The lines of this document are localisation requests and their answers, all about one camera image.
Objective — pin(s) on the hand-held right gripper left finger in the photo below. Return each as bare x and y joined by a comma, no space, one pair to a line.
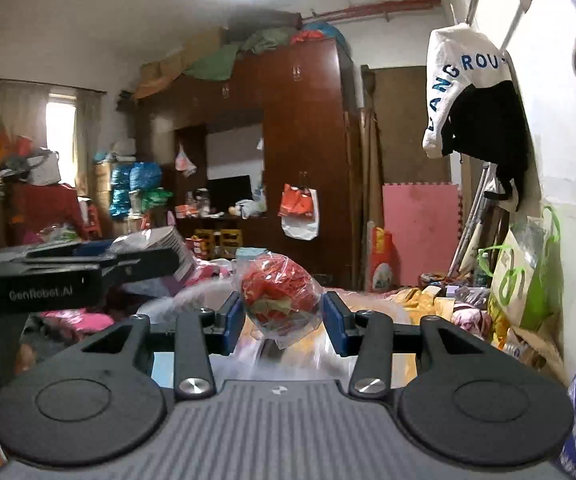
230,320

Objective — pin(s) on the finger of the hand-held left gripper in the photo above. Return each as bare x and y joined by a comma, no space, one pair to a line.
97,247
142,267

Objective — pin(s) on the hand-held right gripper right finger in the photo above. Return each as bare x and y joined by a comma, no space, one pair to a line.
333,322

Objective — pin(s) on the clear plastic basket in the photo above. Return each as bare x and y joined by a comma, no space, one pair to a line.
177,300

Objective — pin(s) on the clear bag of red sweets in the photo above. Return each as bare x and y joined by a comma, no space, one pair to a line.
278,295

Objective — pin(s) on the red cloth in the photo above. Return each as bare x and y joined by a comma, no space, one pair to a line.
42,210

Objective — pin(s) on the blue plastic bags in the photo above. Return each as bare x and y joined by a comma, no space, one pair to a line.
135,187

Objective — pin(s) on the yellow crates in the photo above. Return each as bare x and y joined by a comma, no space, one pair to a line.
217,245

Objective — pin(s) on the red printed sack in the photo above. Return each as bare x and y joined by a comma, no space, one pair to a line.
382,260

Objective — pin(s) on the yellow patterned blanket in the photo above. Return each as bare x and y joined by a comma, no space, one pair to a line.
418,302

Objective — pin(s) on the pink plastic bag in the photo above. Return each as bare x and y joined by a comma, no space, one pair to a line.
185,162

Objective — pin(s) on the black television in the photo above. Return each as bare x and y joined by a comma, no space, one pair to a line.
227,192

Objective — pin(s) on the pink foam mat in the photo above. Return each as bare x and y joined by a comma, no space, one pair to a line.
418,235

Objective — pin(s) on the orange and white plastic bag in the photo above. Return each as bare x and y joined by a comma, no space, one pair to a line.
295,205

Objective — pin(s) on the white curtain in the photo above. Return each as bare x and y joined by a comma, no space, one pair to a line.
17,130

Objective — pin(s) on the grey metal poles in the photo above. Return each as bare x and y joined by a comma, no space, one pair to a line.
468,225

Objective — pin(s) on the brown wooden wardrobe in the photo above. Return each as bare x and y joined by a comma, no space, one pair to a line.
298,150

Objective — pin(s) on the green and white bag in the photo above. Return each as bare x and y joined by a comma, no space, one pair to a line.
528,280

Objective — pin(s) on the brown wooden board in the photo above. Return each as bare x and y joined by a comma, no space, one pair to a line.
408,125

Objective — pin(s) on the green cloth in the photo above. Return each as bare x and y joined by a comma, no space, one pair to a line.
217,62

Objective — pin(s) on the white and black jacket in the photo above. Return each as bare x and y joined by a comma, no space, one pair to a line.
483,125

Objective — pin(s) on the red pipe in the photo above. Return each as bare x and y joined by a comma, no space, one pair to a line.
378,7

